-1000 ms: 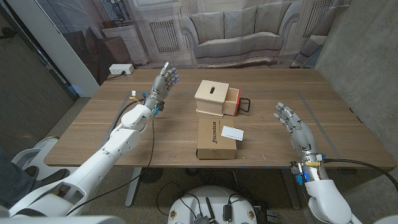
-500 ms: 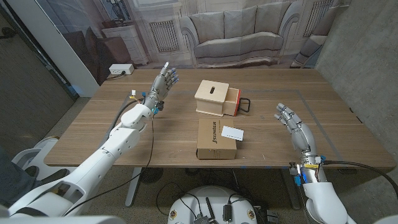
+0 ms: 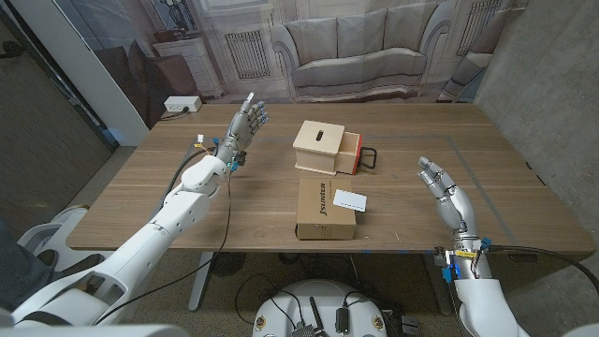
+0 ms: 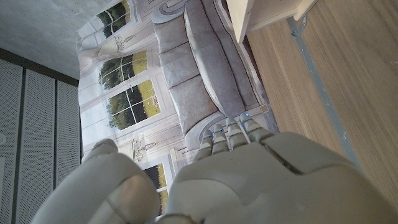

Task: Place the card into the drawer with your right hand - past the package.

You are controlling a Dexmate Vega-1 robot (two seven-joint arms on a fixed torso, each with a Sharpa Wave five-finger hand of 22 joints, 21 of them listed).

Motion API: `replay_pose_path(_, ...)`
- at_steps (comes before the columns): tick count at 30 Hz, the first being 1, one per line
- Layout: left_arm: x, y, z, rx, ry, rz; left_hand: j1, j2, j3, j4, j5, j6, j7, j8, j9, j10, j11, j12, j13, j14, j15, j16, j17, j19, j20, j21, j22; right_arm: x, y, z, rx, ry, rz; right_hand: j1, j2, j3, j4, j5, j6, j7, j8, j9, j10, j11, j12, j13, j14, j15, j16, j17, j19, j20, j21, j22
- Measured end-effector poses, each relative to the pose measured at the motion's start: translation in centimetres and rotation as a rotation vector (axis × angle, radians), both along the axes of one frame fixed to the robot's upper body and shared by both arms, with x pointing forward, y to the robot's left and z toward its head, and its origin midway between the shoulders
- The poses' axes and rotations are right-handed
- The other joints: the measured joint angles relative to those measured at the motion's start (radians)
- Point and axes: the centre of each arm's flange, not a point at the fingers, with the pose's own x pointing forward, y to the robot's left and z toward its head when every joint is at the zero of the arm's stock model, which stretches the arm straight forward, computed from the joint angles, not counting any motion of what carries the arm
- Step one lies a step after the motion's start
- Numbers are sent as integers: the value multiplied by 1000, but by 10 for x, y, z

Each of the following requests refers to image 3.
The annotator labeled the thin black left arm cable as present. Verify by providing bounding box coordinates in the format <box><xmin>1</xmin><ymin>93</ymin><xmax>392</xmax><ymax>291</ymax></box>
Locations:
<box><xmin>92</xmin><ymin>168</ymin><xmax>233</xmax><ymax>327</ymax></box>

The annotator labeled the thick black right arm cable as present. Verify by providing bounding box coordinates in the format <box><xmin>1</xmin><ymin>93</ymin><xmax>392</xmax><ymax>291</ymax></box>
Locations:
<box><xmin>486</xmin><ymin>245</ymin><xmax>599</xmax><ymax>296</ymax></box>

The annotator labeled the printed sofa room backdrop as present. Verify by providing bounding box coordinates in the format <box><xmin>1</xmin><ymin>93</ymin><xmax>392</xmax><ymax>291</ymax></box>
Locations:
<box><xmin>53</xmin><ymin>0</ymin><xmax>530</xmax><ymax>130</ymax></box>

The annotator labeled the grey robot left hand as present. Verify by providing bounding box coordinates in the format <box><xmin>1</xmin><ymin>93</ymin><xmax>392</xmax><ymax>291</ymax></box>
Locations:
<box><xmin>215</xmin><ymin>92</ymin><xmax>270</xmax><ymax>165</ymax></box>

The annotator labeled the black antenna on torso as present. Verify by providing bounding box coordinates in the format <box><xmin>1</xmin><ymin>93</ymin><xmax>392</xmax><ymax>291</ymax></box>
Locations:
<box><xmin>308</xmin><ymin>296</ymin><xmax>327</xmax><ymax>337</ymax></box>

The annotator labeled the person in blue jeans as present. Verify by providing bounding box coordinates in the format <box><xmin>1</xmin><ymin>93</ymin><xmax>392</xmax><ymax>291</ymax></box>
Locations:
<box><xmin>0</xmin><ymin>219</ymin><xmax>107</xmax><ymax>310</ymax></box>

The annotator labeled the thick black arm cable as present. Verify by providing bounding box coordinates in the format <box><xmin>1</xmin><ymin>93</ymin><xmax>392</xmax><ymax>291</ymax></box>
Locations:
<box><xmin>153</xmin><ymin>148</ymin><xmax>219</xmax><ymax>219</ymax></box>
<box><xmin>486</xmin><ymin>245</ymin><xmax>599</xmax><ymax>296</ymax></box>

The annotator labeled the white table leg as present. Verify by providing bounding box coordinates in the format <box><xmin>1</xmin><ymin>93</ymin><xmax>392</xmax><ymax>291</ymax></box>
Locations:
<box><xmin>187</xmin><ymin>251</ymin><xmax>214</xmax><ymax>313</ymax></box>

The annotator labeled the white power strip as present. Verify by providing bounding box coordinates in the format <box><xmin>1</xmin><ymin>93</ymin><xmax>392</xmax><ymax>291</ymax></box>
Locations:
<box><xmin>163</xmin><ymin>95</ymin><xmax>203</xmax><ymax>113</ymax></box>

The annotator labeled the black round vented disc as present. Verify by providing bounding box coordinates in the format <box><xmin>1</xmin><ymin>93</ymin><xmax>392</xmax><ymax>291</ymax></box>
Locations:
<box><xmin>209</xmin><ymin>252</ymin><xmax>247</xmax><ymax>277</ymax></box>

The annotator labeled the wooden drawer with red front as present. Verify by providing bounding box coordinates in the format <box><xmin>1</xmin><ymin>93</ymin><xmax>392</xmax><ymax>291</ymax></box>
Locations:
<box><xmin>335</xmin><ymin>131</ymin><xmax>378</xmax><ymax>176</ymax></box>

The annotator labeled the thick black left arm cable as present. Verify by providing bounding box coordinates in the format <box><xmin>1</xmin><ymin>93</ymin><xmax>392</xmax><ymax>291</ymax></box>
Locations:
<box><xmin>153</xmin><ymin>148</ymin><xmax>219</xmax><ymax>219</ymax></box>

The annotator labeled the black door handle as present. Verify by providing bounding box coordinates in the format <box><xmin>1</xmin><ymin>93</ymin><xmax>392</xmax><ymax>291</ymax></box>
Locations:
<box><xmin>0</xmin><ymin>40</ymin><xmax>24</xmax><ymax>60</ymax></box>

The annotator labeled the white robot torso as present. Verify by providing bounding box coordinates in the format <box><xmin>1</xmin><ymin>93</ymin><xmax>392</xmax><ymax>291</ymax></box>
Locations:
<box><xmin>251</xmin><ymin>279</ymin><xmax>388</xmax><ymax>337</ymax></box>

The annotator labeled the black power strip cable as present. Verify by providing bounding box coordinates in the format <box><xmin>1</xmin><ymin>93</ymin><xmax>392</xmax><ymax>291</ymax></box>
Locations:
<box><xmin>158</xmin><ymin>106</ymin><xmax>191</xmax><ymax>122</ymax></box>

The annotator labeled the white mobile base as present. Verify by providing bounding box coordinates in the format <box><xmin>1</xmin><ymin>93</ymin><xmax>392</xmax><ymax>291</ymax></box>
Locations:
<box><xmin>17</xmin><ymin>204</ymin><xmax>107</xmax><ymax>272</ymax></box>

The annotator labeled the white plastic card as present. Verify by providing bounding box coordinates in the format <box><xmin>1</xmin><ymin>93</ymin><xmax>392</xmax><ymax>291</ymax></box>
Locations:
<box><xmin>332</xmin><ymin>188</ymin><xmax>369</xmax><ymax>213</ymax></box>

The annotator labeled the light wooden box with slot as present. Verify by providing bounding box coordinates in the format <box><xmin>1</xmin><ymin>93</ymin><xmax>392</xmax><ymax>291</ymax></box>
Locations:
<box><xmin>292</xmin><ymin>119</ymin><xmax>346</xmax><ymax>176</ymax></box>

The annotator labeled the brown cardboard package box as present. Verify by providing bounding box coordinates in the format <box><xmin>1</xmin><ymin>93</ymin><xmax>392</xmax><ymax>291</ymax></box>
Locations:
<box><xmin>295</xmin><ymin>177</ymin><xmax>358</xmax><ymax>242</ymax></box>

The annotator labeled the black adapter on torso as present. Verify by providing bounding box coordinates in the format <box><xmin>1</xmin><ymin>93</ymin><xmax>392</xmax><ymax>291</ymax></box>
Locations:
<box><xmin>335</xmin><ymin>306</ymin><xmax>350</xmax><ymax>334</ymax></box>

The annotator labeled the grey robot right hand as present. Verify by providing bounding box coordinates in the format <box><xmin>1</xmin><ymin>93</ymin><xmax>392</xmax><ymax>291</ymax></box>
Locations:
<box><xmin>416</xmin><ymin>156</ymin><xmax>483</xmax><ymax>244</ymax></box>

